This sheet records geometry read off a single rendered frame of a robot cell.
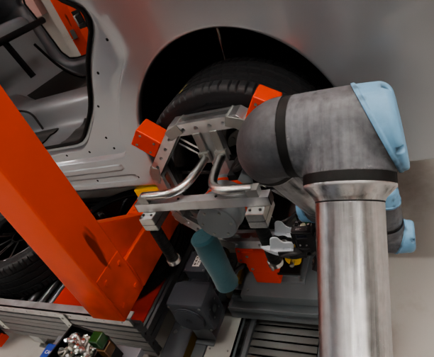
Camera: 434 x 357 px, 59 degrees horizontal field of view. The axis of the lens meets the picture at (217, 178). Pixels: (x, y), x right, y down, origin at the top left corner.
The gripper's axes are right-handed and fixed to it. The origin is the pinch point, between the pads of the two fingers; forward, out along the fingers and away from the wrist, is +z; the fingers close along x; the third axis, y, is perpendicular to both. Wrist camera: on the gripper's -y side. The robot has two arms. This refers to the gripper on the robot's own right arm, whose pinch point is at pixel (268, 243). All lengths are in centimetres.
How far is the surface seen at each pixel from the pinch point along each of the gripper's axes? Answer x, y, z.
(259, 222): 1.5, 9.1, -0.9
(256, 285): -31, -61, 31
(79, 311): 0, -44, 104
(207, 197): -2.9, 15.0, 13.6
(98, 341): 25, -17, 55
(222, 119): -20.5, 28.3, 10.1
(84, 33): -266, 27, 256
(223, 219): -6.0, 3.5, 14.1
